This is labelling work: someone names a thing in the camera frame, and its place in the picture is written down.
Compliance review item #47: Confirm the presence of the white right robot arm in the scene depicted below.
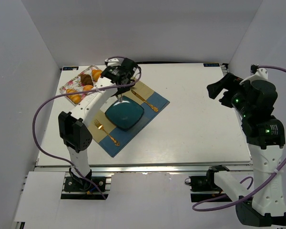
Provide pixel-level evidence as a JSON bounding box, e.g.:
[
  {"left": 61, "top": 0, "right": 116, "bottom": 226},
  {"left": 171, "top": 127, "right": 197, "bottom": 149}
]
[{"left": 206, "top": 65, "right": 286, "bottom": 227}]

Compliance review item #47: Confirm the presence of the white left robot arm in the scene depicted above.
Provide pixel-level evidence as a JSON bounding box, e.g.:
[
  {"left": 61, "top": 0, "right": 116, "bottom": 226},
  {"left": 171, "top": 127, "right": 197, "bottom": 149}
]
[{"left": 58, "top": 58, "right": 140, "bottom": 191}]

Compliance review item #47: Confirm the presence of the orange croissant right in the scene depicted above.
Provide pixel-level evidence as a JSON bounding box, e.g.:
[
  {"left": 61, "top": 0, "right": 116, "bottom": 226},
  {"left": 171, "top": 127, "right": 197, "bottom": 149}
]
[{"left": 92, "top": 69, "right": 102, "bottom": 82}]

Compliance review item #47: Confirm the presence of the orange croissant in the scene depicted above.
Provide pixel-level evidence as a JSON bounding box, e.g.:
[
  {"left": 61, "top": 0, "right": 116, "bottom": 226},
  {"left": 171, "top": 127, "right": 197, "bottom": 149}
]
[
  {"left": 92, "top": 69, "right": 102, "bottom": 82},
  {"left": 66, "top": 89, "right": 82, "bottom": 104}
]

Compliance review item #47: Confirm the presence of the chocolate croissant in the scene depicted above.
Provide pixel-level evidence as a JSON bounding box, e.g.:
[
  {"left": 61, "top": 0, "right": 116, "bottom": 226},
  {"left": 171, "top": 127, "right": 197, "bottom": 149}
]
[{"left": 80, "top": 74, "right": 93, "bottom": 86}]

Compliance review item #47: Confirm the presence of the round orange bun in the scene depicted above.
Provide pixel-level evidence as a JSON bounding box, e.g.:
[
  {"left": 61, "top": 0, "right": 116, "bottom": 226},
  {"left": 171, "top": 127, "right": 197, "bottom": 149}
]
[{"left": 83, "top": 84, "right": 93, "bottom": 91}]

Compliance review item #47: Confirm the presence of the floral tray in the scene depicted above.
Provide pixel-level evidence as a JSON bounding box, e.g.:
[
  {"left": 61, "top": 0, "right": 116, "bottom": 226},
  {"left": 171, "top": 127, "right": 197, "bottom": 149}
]
[{"left": 59, "top": 65, "right": 101, "bottom": 105}]

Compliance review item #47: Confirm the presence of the teal square plate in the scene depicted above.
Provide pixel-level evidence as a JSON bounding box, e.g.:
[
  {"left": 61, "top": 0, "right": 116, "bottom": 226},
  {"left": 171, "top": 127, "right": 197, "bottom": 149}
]
[{"left": 105, "top": 96, "right": 144, "bottom": 131}]

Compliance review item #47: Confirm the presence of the gold knife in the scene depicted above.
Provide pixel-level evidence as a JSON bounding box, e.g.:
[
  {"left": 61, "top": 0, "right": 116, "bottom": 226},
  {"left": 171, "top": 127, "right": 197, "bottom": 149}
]
[{"left": 131, "top": 89, "right": 159, "bottom": 112}]

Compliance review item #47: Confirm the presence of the orange croissant left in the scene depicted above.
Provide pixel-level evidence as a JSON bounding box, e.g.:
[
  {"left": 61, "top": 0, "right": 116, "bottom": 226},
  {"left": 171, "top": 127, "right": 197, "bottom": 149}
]
[{"left": 66, "top": 89, "right": 82, "bottom": 104}]

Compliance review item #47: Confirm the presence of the gold fork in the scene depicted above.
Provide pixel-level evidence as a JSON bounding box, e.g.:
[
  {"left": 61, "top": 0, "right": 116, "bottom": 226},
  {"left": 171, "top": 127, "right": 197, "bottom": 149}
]
[{"left": 94, "top": 119, "right": 120, "bottom": 146}]

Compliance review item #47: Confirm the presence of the blue beige checked placemat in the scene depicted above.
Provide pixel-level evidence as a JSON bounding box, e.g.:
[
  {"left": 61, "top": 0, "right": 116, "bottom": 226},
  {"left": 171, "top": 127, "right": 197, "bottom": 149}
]
[{"left": 88, "top": 82, "right": 170, "bottom": 157}]

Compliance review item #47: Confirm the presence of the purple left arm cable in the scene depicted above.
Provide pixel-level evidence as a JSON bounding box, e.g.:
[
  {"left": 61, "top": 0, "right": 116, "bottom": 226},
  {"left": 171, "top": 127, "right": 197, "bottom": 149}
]
[{"left": 32, "top": 56, "right": 143, "bottom": 200}]

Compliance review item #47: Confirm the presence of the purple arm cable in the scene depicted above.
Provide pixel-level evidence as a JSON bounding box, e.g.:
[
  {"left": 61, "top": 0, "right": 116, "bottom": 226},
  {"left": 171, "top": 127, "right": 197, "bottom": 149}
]
[
  {"left": 192, "top": 65, "right": 286, "bottom": 212},
  {"left": 32, "top": 56, "right": 143, "bottom": 200}
]

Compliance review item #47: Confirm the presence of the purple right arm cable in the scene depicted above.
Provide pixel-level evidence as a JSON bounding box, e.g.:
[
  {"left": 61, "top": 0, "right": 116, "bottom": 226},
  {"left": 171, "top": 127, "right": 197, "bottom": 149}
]
[{"left": 192, "top": 65, "right": 286, "bottom": 212}]

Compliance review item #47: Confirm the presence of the aluminium table frame rail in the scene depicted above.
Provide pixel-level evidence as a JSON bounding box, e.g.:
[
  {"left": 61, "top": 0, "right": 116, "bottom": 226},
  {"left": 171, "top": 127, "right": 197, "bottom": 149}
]
[{"left": 34, "top": 165, "right": 253, "bottom": 173}]

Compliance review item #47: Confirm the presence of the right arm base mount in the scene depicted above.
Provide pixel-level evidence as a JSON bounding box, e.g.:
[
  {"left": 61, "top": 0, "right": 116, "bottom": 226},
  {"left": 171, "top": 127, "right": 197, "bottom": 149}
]
[{"left": 184, "top": 165, "right": 231, "bottom": 203}]

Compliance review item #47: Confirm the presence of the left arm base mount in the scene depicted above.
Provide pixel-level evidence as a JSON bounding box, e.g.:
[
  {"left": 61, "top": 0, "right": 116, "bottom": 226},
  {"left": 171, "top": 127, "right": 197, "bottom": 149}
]
[{"left": 61, "top": 176, "right": 111, "bottom": 200}]

